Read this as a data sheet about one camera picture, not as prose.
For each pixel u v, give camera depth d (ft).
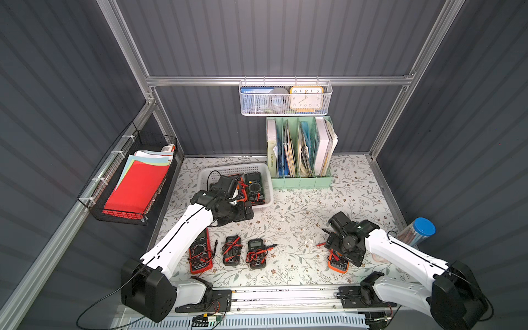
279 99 2.96
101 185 2.06
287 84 2.92
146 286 1.26
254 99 2.88
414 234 2.37
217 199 1.81
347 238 2.01
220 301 2.39
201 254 2.65
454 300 1.32
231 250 2.71
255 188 3.17
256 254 2.64
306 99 2.91
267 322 2.52
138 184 2.28
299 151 3.10
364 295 2.17
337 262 2.59
